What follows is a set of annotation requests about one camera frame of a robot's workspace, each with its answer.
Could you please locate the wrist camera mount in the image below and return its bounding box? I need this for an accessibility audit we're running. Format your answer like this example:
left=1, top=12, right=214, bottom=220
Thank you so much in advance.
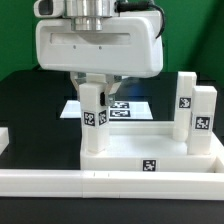
left=33, top=0, right=65, bottom=18

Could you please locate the white left fence bar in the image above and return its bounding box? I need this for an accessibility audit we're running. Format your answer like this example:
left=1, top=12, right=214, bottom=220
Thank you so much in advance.
left=0, top=127, right=9, bottom=155

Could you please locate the fiducial marker sheet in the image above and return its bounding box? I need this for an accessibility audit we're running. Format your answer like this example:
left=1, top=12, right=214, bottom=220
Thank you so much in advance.
left=60, top=100, right=153, bottom=120

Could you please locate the white fence bar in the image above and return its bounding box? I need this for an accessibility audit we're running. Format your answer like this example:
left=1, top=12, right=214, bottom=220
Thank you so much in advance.
left=0, top=127, right=9, bottom=155
left=0, top=169, right=224, bottom=201

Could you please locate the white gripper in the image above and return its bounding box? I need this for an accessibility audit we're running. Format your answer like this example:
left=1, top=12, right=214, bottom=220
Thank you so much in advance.
left=36, top=11, right=163, bottom=107

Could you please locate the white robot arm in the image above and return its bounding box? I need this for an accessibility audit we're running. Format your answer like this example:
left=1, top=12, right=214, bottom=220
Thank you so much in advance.
left=33, top=0, right=165, bottom=106

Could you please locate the white front fence bar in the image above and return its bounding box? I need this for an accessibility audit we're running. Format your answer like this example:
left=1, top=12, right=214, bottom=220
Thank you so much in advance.
left=0, top=169, right=224, bottom=201

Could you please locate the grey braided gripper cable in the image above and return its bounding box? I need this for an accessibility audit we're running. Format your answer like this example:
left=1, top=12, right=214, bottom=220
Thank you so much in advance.
left=115, top=0, right=166, bottom=40

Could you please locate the white desk top tray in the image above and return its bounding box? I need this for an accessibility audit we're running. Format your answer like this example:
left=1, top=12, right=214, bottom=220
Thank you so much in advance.
left=80, top=121, right=224, bottom=173

